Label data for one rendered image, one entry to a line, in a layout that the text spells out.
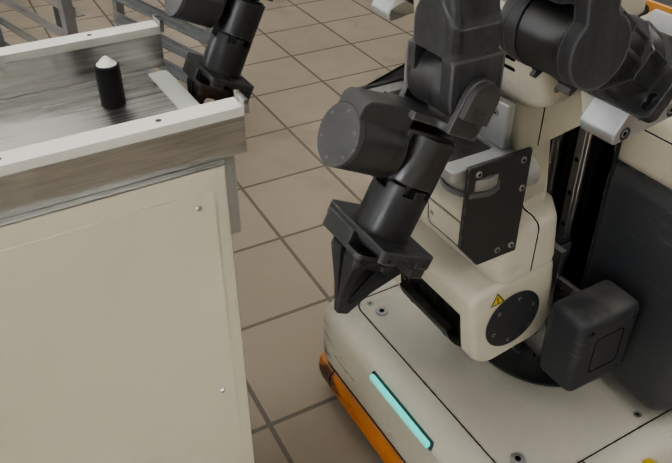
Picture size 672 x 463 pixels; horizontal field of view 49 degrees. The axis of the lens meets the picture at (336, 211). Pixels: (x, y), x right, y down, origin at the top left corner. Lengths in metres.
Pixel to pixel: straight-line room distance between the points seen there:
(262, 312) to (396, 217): 1.24
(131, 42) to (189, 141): 0.29
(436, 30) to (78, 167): 0.40
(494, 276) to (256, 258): 1.08
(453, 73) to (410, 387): 0.81
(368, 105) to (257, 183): 1.78
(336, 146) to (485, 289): 0.51
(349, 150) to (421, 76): 0.11
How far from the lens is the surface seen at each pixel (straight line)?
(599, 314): 1.17
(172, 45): 2.60
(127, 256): 0.87
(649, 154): 1.16
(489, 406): 1.33
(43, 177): 0.80
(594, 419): 1.36
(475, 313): 1.09
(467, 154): 0.92
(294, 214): 2.22
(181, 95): 1.02
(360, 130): 0.61
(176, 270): 0.90
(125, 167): 0.82
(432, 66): 0.66
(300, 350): 1.79
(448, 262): 1.12
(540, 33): 0.72
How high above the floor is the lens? 1.27
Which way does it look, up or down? 35 degrees down
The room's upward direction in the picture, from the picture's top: straight up
